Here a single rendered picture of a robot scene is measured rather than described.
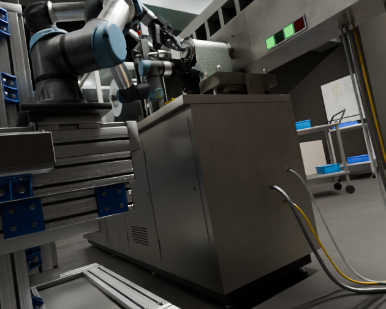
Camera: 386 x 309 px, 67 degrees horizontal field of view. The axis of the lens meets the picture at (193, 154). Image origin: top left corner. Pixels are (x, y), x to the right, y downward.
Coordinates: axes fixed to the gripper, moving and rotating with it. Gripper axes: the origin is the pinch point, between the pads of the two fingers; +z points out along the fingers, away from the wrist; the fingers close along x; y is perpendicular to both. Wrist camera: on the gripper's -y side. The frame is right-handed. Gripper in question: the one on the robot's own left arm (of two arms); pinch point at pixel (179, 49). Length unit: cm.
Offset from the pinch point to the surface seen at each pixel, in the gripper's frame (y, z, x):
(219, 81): -21.5, 18.5, -27.7
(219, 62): 5.5, 21.1, -8.1
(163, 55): 5.8, -2.6, 20.3
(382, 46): 419, 343, 113
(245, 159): -50, 43, -34
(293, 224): -61, 83, -33
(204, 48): 5.8, 9.8, -8.1
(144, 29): 35, -19, 50
